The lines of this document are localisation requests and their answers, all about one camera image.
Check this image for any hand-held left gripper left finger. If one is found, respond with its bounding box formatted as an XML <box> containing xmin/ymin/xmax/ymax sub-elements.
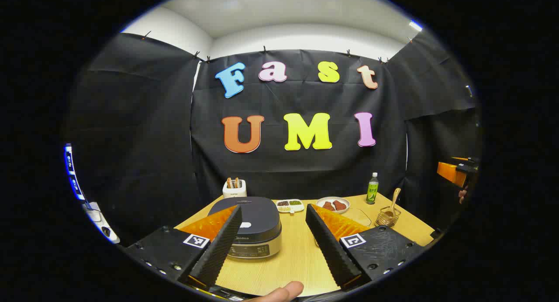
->
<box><xmin>124</xmin><ymin>205</ymin><xmax>243</xmax><ymax>289</ymax></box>

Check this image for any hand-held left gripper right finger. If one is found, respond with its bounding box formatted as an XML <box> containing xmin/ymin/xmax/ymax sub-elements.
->
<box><xmin>305</xmin><ymin>203</ymin><xmax>426</xmax><ymax>290</ymax></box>

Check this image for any black and silver rice cooker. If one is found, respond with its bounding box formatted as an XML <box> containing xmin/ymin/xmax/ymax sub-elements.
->
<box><xmin>207</xmin><ymin>196</ymin><xmax>282</xmax><ymax>260</ymax></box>

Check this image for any clear chopstick holder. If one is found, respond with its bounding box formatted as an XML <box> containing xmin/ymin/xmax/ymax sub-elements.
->
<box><xmin>376</xmin><ymin>206</ymin><xmax>401</xmax><ymax>228</ymax></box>

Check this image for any clear glass tray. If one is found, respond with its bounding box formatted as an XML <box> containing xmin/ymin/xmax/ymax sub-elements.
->
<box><xmin>347</xmin><ymin>207</ymin><xmax>372</xmax><ymax>227</ymax></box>

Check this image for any white round plate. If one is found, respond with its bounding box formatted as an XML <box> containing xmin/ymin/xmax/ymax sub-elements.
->
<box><xmin>316</xmin><ymin>196</ymin><xmax>351</xmax><ymax>214</ymax></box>

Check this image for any white divided bean dish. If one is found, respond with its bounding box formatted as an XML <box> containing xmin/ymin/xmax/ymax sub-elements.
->
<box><xmin>276</xmin><ymin>199</ymin><xmax>305</xmax><ymax>214</ymax></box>

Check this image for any white toaster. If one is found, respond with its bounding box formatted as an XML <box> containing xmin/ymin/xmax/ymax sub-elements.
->
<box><xmin>222</xmin><ymin>178</ymin><xmax>247</xmax><ymax>199</ymax></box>

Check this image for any green tea bottle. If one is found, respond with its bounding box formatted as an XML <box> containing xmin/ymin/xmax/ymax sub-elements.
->
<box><xmin>366</xmin><ymin>172</ymin><xmax>379</xmax><ymax>205</ymax></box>

